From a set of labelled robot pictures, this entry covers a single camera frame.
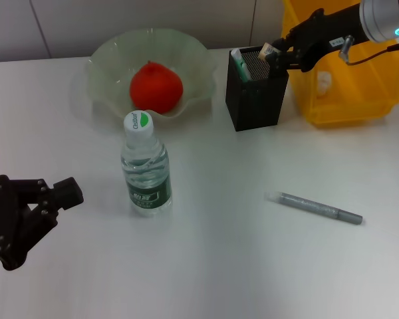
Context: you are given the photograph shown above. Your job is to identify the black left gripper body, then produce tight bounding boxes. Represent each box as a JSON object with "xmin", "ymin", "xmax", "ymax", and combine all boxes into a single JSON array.
[{"xmin": 0, "ymin": 175, "xmax": 58, "ymax": 270}]

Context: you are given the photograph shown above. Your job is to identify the clear green-label water bottle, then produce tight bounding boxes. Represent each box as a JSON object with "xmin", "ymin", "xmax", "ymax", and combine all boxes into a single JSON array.
[{"xmin": 120, "ymin": 111, "xmax": 173, "ymax": 219}]

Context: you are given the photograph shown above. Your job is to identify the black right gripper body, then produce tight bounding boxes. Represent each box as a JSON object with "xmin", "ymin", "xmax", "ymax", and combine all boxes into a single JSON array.
[{"xmin": 287, "ymin": 3, "xmax": 367, "ymax": 73}]

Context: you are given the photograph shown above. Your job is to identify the beige eraser with barcode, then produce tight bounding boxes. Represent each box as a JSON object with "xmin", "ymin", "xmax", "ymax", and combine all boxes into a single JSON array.
[{"xmin": 259, "ymin": 42, "xmax": 277, "ymax": 61}]

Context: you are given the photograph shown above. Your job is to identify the grey marker pen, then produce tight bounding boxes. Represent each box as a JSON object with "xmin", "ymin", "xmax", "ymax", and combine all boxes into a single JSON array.
[{"xmin": 264, "ymin": 191, "xmax": 364, "ymax": 226}]

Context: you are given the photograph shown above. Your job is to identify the pale green wavy fruit plate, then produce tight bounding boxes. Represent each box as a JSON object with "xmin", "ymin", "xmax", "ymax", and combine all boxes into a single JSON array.
[{"xmin": 86, "ymin": 28, "xmax": 217, "ymax": 132}]

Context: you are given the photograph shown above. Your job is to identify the white paper ball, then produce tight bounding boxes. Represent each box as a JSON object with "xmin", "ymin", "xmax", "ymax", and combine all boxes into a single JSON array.
[{"xmin": 315, "ymin": 70, "xmax": 333, "ymax": 97}]

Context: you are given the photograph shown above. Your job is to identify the green utility knife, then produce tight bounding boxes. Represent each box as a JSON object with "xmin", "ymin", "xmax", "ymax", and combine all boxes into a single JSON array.
[{"xmin": 231, "ymin": 48, "xmax": 253, "ymax": 82}]

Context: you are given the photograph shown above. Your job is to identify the silver right gripper cable plug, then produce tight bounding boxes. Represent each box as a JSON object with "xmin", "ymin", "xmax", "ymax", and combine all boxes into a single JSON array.
[{"xmin": 338, "ymin": 35, "xmax": 399, "ymax": 66}]

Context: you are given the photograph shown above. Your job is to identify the yellow plastic bin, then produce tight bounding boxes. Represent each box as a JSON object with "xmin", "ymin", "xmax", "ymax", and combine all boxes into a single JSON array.
[{"xmin": 281, "ymin": 0, "xmax": 399, "ymax": 130}]

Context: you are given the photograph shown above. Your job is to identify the black mesh pen holder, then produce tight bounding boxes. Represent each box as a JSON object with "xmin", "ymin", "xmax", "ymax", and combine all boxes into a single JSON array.
[{"xmin": 225, "ymin": 45, "xmax": 289, "ymax": 133}]

